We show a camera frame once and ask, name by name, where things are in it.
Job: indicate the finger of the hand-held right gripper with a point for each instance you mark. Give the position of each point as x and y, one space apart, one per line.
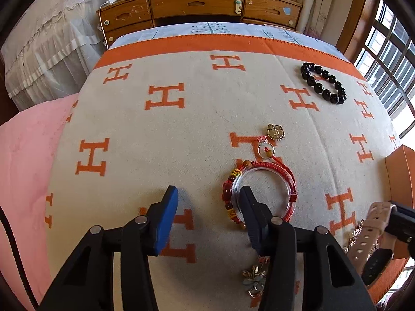
402 220

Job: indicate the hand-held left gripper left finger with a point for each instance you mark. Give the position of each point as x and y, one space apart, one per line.
165 220

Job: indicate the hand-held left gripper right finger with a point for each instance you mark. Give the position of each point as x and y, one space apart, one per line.
256 230

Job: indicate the pink plastic tray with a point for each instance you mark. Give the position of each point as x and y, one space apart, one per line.
400 175

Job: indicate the silver flower brooch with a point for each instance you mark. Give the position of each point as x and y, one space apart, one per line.
254 281

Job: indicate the clear plastic bangle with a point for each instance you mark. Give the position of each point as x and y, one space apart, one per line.
240 177

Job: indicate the gold pendant charm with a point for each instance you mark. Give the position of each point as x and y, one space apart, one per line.
275 132

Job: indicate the cream and orange patterned blanket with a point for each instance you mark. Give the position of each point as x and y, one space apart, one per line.
194 120

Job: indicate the pink bed sheet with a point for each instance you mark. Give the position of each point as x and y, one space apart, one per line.
26 168

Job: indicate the dark framed grid window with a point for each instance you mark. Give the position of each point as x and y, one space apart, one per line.
389 61

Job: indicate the light blue printed sheet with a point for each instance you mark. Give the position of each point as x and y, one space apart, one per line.
201 29

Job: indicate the white lace covered furniture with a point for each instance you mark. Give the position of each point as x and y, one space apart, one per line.
48 39

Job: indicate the wooden desk with drawers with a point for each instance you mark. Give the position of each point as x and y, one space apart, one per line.
194 5

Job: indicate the pale patterned curtain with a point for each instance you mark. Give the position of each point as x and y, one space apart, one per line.
314 6

